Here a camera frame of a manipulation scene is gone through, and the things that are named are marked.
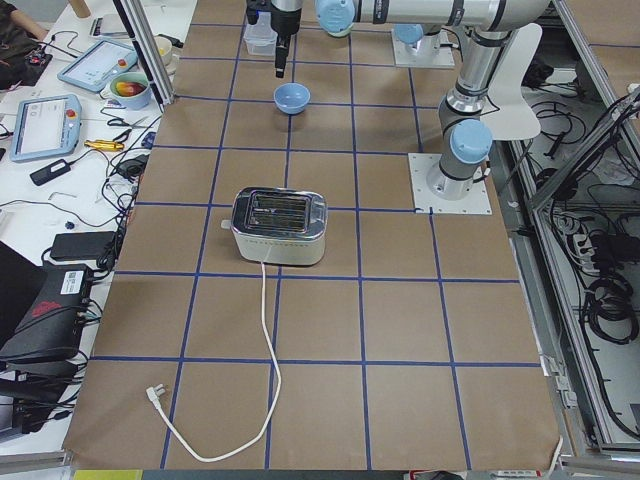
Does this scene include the aluminium frame post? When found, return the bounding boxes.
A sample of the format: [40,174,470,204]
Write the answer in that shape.
[113,0,175,108]

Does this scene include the white toaster power cable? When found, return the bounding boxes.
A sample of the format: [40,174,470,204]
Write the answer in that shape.
[145,260,282,463]

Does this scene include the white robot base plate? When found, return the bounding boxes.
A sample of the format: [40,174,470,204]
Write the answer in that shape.
[408,153,492,215]

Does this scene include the black flat device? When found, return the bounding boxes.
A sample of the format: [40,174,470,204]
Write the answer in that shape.
[49,231,115,261]

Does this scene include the yellow screwdriver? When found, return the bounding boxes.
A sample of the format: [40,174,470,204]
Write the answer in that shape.
[84,140,125,152]

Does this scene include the black red computer case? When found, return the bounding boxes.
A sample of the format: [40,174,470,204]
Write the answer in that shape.
[1,264,93,365]

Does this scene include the black scissors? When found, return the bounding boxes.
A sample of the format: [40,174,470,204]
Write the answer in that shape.
[106,116,147,143]

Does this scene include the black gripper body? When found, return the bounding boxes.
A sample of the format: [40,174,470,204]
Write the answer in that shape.
[245,0,303,36]

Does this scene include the blue teach pendant far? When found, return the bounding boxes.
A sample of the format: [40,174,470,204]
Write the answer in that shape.
[57,39,138,93]

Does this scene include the white cup on table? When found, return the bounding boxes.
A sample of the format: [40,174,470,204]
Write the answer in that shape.
[154,35,179,75]

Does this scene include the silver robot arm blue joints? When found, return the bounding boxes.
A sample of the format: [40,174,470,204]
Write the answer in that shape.
[315,1,548,181]

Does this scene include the black power adapter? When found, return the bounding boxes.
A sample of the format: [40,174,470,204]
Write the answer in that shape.
[30,159,71,186]

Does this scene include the blue teach pendant near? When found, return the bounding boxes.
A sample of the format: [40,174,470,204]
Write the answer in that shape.
[9,94,82,163]

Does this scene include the blue bowl with fruit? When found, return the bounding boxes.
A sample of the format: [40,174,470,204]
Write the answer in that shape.
[102,72,151,110]

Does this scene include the clear plastic lidded container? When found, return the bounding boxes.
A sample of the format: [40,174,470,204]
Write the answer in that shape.
[244,12,277,57]

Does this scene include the blue teach pendant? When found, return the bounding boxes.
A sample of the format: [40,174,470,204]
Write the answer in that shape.
[9,94,82,163]
[57,39,138,93]

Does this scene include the silver toaster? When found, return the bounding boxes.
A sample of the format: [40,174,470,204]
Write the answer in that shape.
[221,186,328,266]

